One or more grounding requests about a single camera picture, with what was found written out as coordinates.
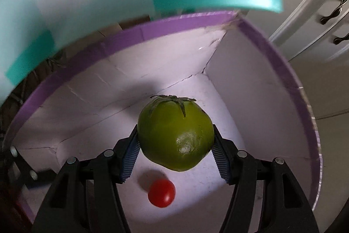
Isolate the brown plaid cloth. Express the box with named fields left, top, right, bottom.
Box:
left=0, top=47, right=68, bottom=135

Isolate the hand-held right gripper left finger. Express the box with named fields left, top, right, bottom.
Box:
left=31, top=125, right=141, bottom=233

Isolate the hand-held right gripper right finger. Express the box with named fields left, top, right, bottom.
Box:
left=211, top=124, right=319, bottom=233

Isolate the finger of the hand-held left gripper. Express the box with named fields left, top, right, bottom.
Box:
left=9, top=146, right=55, bottom=191

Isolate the black cabinet handle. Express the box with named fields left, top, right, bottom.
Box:
left=320, top=0, right=348, bottom=25
left=333, top=32, right=349, bottom=45

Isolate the green tomato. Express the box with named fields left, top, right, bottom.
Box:
left=137, top=95, right=215, bottom=172

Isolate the purple-rimmed white cardboard box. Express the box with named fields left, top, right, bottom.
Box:
left=4, top=10, right=322, bottom=233

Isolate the red cherry tomato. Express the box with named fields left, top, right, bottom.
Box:
left=147, top=179, right=176, bottom=208

